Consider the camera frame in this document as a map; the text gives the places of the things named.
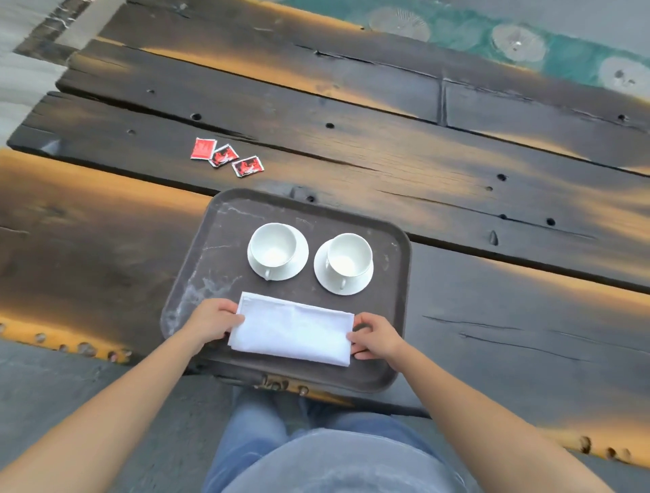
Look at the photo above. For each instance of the person's left hand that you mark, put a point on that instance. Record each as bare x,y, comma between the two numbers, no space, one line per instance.
213,321

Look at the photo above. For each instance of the person's right hand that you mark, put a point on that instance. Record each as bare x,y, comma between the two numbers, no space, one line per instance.
381,338

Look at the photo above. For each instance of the person's left thumb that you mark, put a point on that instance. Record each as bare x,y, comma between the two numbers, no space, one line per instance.
233,323

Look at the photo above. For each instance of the person's right thumb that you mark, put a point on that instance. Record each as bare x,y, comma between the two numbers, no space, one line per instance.
361,353

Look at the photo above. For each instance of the white cloth napkin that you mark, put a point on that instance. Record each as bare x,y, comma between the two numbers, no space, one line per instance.
292,327

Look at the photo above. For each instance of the person's right forearm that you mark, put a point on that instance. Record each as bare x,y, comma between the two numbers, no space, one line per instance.
487,426

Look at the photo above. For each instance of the person's left forearm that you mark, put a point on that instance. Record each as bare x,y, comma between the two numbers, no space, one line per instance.
96,421

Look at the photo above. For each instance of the dark brown serving tray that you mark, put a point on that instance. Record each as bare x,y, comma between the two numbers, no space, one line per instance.
213,244

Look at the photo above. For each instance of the white ceramic cup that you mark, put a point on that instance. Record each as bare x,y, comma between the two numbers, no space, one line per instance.
274,246
349,256

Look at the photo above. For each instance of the white ceramic saucer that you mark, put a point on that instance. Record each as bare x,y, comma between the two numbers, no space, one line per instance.
300,259
321,274

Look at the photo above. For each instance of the blue denim jeans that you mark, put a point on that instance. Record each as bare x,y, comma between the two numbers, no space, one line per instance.
254,426

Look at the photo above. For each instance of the grey shirt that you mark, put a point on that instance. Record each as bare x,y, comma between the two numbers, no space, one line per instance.
335,464

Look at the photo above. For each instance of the red sachet packet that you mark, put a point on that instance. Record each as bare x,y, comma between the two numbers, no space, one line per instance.
248,166
203,149
223,155

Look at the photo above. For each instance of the teal patterned rug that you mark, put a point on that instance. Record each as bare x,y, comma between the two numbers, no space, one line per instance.
558,56

